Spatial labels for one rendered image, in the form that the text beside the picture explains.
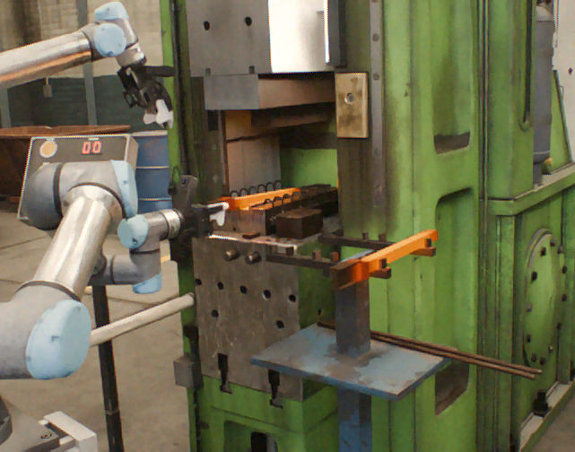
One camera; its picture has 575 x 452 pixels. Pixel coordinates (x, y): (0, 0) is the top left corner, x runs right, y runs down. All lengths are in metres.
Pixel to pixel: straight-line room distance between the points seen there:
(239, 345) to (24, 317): 1.10
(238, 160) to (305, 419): 0.83
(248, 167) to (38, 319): 1.39
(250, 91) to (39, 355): 1.13
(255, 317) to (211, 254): 0.22
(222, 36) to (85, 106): 9.02
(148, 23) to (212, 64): 8.06
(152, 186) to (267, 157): 4.29
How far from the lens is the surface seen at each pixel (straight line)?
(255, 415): 2.21
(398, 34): 1.95
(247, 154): 2.39
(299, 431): 2.13
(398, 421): 2.19
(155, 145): 6.66
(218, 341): 2.20
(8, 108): 11.62
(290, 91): 2.13
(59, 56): 1.73
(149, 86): 1.97
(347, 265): 1.43
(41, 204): 1.49
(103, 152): 2.35
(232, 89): 2.07
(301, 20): 2.11
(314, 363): 1.70
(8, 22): 11.76
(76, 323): 1.16
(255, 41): 2.02
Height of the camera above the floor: 1.36
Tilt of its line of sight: 12 degrees down
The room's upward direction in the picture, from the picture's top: 3 degrees counter-clockwise
